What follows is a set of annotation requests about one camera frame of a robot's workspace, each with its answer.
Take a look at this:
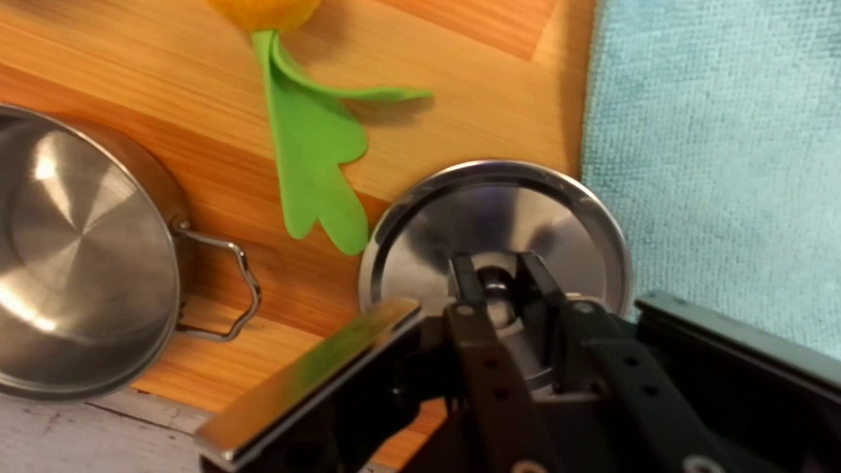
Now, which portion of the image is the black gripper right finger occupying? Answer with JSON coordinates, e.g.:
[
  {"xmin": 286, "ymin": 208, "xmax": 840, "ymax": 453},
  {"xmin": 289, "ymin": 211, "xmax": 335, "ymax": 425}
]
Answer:
[{"xmin": 519, "ymin": 252, "xmax": 783, "ymax": 473}]

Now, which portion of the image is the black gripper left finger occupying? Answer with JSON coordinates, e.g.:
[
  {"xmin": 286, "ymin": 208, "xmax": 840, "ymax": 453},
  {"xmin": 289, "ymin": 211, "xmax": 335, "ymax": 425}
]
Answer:
[{"xmin": 444, "ymin": 256, "xmax": 561, "ymax": 473}]

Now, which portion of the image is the silver pot lid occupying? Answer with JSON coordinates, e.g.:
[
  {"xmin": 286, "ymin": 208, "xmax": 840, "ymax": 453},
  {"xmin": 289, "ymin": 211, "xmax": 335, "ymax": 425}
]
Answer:
[{"xmin": 359, "ymin": 160, "xmax": 635, "ymax": 390}]

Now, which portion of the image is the carrot plushie with green leaves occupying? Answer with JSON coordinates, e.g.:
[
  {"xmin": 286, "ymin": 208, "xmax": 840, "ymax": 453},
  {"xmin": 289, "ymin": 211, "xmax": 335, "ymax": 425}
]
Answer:
[{"xmin": 207, "ymin": 0, "xmax": 430, "ymax": 256}]

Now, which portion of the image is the small silver pot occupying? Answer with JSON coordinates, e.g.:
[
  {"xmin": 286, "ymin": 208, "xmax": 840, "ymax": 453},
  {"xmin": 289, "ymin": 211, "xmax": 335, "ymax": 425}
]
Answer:
[{"xmin": 0, "ymin": 105, "xmax": 260, "ymax": 402}]

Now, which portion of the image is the teal cloth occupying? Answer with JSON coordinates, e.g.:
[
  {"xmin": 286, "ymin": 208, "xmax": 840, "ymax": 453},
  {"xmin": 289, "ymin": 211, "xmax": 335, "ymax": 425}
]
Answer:
[{"xmin": 585, "ymin": 0, "xmax": 841, "ymax": 358}]

